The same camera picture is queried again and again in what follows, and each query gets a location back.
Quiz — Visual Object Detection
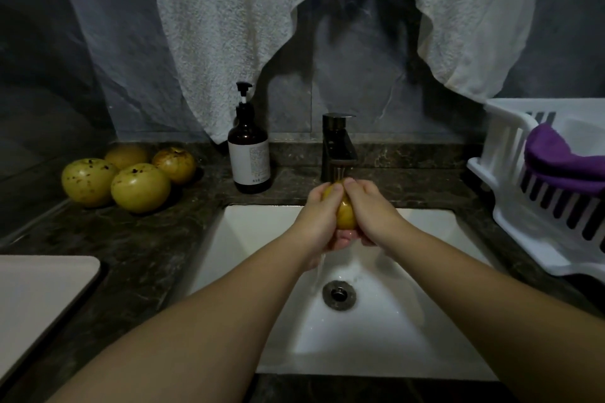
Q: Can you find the white plastic basket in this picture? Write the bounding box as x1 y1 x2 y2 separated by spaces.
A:
468 98 605 283

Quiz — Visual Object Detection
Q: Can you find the person's right hand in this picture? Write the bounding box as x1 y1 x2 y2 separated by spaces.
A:
342 178 414 259

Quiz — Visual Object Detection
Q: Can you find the person's right forearm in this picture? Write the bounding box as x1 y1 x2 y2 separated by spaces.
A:
392 230 605 403

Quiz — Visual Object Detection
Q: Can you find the spotted yellow apple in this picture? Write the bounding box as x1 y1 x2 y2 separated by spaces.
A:
321 185 359 231

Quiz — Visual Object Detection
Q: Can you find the white hanging towel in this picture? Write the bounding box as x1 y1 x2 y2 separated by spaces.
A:
125 0 548 144

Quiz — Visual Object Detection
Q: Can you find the white sink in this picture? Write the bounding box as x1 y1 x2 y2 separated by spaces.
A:
189 205 502 382

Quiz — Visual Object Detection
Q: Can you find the group of yellow apples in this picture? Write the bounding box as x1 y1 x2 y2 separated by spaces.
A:
61 143 199 215

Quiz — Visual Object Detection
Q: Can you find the person's left hand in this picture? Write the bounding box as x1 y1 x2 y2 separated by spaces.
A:
284 181 360 269

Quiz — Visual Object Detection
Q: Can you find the purple cloth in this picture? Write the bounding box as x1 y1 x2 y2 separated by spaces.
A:
524 123 605 194

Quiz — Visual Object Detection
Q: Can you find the person's left forearm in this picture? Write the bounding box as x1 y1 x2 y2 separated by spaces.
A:
47 236 308 403

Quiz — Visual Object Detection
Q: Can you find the beige plastic tray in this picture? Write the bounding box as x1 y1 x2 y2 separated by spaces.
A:
0 255 101 385

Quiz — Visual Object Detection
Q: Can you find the metal sink drain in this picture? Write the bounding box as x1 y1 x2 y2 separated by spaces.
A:
322 280 359 311

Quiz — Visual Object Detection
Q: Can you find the dark soap pump bottle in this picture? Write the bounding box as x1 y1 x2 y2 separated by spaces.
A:
228 81 272 194

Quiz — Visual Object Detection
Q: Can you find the black faucet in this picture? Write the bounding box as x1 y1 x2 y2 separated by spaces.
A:
322 113 359 182

